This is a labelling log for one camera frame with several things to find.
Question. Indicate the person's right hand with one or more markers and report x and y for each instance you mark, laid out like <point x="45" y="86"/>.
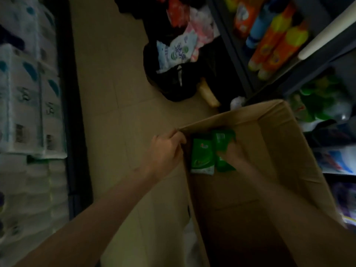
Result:
<point x="233" y="157"/>

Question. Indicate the person's left hand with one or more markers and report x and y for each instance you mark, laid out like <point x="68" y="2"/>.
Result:
<point x="165" y="155"/>

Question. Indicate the brown cardboard box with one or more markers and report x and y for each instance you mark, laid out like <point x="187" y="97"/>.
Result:
<point x="286" y="152"/>

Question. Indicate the person's left forearm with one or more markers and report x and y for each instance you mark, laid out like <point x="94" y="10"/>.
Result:
<point x="89" y="228"/>

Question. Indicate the person's right forearm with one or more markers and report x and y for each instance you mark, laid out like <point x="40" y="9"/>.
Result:
<point x="300" y="225"/>

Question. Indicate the person's grey trousers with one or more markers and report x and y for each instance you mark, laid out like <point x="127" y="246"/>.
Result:
<point x="190" y="244"/>

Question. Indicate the small white crumpled wrapper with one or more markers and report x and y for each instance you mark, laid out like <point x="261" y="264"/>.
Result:
<point x="237" y="102"/>

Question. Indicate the black plastic bag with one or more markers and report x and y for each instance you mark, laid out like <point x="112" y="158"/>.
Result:
<point x="172" y="88"/>
<point x="133" y="8"/>

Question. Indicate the beige cylinder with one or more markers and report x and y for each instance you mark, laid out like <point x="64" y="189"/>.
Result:
<point x="208" y="93"/>

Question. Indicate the white blue detergent bag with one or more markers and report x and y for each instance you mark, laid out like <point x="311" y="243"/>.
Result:
<point x="336" y="161"/>

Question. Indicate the green white bottles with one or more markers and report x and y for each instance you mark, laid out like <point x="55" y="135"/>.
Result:
<point x="319" y="100"/>

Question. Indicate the white teal printed pack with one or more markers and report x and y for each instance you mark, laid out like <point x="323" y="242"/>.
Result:
<point x="178" y="52"/>

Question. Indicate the row of orange yellow packs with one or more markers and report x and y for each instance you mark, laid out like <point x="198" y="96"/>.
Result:
<point x="275" y="44"/>

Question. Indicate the purple yellow softener pack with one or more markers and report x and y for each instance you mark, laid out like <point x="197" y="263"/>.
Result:
<point x="346" y="202"/>

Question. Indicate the pink printed pack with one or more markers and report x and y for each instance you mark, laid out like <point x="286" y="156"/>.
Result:
<point x="204" y="27"/>

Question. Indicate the red printed pack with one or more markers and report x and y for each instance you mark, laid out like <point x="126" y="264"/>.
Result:
<point x="178" y="12"/>

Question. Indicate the stack of white roll packs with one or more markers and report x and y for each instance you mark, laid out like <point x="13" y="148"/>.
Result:
<point x="25" y="108"/>

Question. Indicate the white rolled tube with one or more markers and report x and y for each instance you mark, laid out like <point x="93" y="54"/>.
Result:
<point x="325" y="36"/>

